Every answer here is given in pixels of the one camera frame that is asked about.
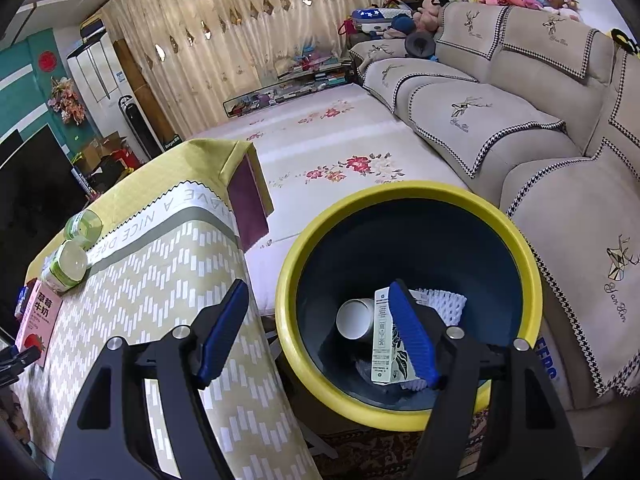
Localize white foam net sleeve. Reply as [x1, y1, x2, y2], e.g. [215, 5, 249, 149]
[410, 287, 468, 328]

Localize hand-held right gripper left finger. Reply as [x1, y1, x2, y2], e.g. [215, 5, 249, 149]
[52, 279, 250, 480]

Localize yellow black plush toy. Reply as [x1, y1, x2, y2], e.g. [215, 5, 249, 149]
[607, 27, 640, 56]

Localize white standing air conditioner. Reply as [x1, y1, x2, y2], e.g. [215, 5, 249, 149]
[67, 30, 133, 106]

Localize black tower fan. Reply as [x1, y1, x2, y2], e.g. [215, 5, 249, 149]
[119, 95, 151, 161]

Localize black flat television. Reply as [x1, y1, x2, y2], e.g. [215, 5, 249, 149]
[0, 125, 93, 331]

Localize floral bed mat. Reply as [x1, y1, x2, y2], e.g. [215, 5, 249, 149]
[187, 82, 473, 318]

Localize white blue paper cup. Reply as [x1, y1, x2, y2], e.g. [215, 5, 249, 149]
[336, 298, 376, 341]

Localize green white drink carton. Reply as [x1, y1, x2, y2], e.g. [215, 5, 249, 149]
[370, 286, 418, 387]

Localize pink milk carton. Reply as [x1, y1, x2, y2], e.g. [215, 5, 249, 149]
[15, 280, 63, 368]

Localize patterned dark rug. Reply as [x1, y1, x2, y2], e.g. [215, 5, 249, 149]
[310, 410, 501, 480]

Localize beige patterned curtain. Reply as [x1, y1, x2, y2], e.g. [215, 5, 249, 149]
[100, 0, 391, 128]

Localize open cardboard boxes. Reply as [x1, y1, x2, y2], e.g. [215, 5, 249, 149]
[75, 131, 141, 181]

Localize beige sofa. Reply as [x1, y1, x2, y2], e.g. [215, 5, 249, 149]
[347, 0, 640, 411]

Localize hanging flower decoration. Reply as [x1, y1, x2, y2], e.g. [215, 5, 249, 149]
[50, 76, 87, 125]

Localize yellow rimmed trash bin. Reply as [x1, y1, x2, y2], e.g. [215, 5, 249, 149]
[275, 180, 543, 433]

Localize blue star patterned bag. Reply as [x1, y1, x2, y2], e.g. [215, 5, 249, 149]
[351, 7, 401, 33]

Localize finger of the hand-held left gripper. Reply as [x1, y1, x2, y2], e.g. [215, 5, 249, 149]
[0, 345, 42, 387]

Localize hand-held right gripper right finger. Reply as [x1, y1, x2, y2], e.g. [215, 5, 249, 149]
[389, 280, 583, 480]

